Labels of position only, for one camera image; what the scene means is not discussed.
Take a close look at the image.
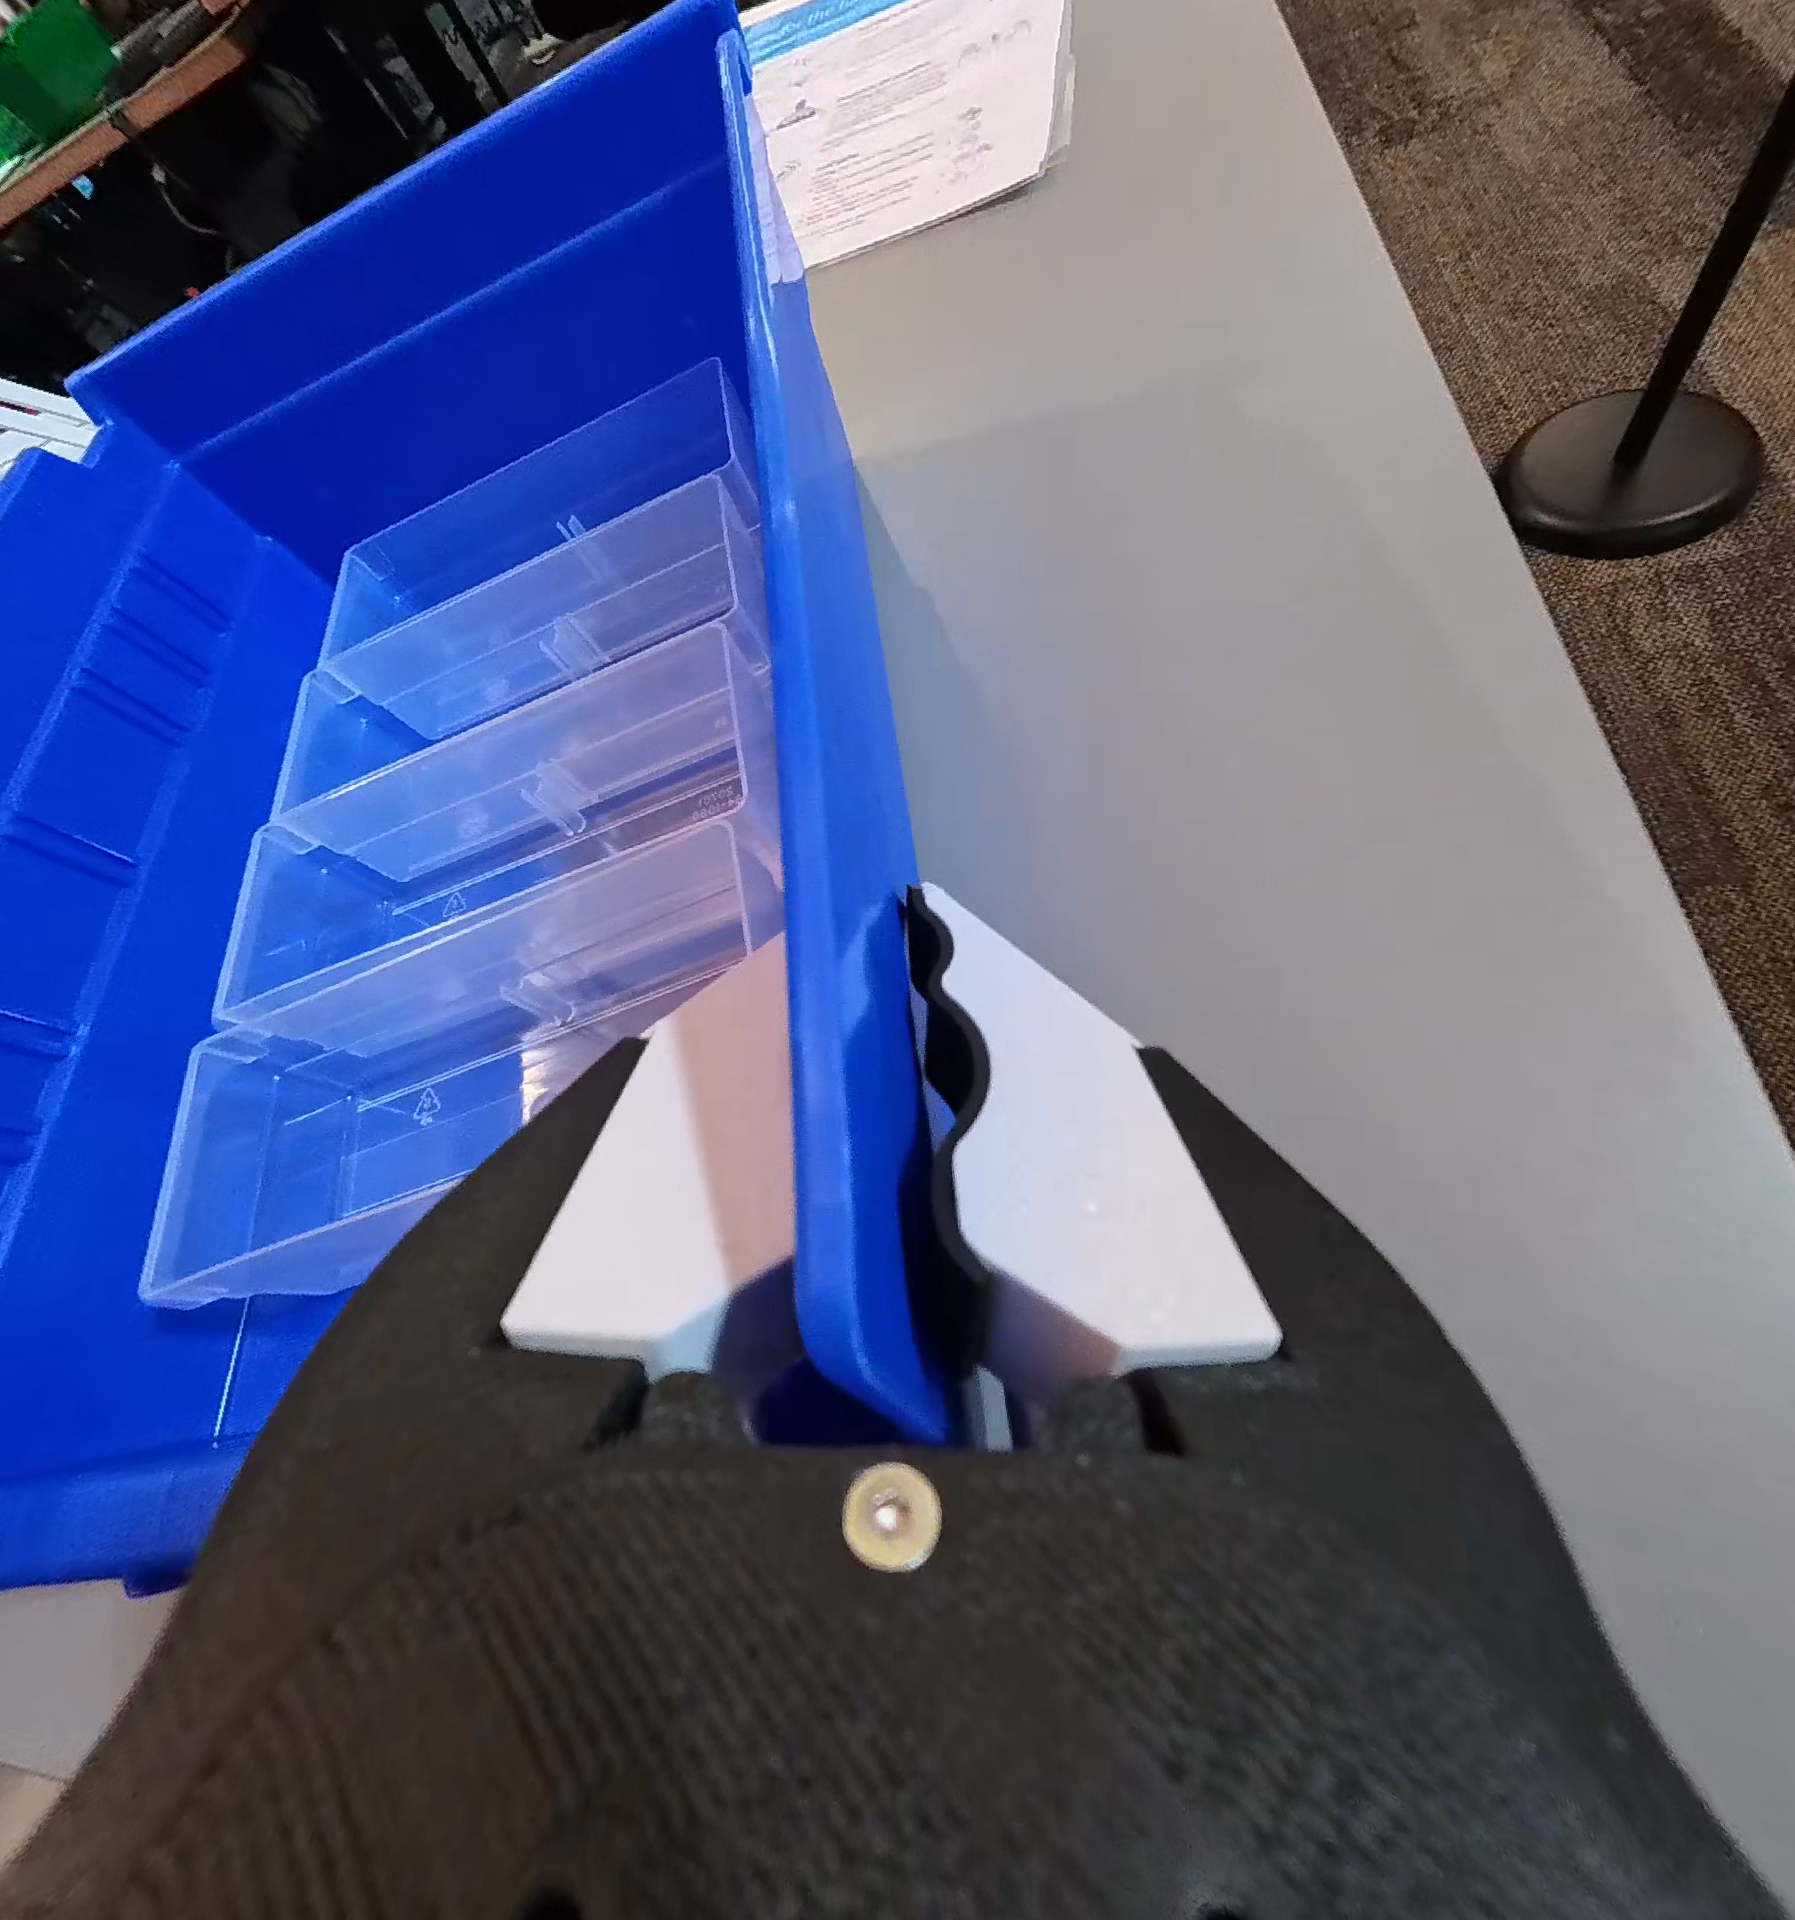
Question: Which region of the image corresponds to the blue storage bin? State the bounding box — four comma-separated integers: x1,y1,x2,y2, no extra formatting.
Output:
0,27,990,1601

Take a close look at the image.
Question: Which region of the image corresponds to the black stanchion post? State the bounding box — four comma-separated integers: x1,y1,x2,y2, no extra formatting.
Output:
1493,0,1795,561

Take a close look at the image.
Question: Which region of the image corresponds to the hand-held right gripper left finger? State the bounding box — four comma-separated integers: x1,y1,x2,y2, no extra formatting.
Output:
501,958,803,1377

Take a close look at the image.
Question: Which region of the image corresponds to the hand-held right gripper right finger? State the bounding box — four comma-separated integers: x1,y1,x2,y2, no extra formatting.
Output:
904,882,1283,1381

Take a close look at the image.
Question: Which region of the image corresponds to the grey desk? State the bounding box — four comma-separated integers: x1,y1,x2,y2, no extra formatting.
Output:
0,0,1795,1920

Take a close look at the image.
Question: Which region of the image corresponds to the laminated instruction sheet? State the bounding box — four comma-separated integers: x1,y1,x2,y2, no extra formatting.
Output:
739,0,1076,273

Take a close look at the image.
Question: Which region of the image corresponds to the long wooden workbench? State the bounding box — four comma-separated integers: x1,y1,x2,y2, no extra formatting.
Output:
0,30,262,274

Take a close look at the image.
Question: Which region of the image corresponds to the green storage bin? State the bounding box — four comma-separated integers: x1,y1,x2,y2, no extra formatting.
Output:
0,0,122,212

